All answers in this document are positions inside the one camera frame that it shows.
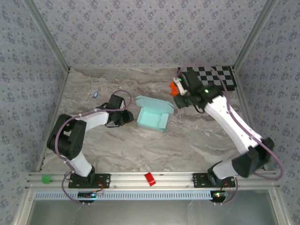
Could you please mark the blue key tag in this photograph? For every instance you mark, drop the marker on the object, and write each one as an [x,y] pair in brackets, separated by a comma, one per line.
[95,94]

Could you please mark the aluminium table edge rail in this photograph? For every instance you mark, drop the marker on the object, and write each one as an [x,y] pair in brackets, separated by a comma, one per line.
[54,117]
[246,105]

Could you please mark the red plastic block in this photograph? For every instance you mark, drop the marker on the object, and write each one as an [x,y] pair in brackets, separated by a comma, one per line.
[150,179]

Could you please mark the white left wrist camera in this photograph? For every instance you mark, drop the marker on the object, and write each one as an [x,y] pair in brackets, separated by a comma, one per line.
[123,106]

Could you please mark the aluminium frame post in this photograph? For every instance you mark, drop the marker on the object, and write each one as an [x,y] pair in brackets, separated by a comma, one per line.
[253,35]
[49,35]

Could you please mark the orange plastic toy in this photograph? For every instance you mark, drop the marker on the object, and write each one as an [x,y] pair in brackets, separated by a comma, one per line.
[173,90]

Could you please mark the grey metal shelf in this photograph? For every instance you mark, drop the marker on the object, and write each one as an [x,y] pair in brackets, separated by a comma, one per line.
[150,213]

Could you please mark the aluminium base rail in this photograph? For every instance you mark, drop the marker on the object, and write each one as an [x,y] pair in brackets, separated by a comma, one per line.
[131,180]

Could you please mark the light blue paper box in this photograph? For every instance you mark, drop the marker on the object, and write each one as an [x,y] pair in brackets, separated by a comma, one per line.
[150,117]

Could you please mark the black grey chessboard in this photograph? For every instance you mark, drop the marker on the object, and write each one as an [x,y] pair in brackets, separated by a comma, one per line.
[225,75]

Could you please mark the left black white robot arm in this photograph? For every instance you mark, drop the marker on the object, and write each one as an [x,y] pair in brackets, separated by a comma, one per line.
[68,140]

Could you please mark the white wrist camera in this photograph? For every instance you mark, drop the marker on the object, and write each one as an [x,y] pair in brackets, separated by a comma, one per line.
[123,106]
[180,87]

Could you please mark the green plastic knob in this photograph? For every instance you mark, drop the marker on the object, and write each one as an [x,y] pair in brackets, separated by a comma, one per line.
[46,179]

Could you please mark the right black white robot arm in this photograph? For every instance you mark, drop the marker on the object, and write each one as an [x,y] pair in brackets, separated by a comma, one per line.
[229,122]

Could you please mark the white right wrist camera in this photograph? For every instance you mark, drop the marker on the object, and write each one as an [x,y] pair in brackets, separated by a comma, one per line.
[180,87]

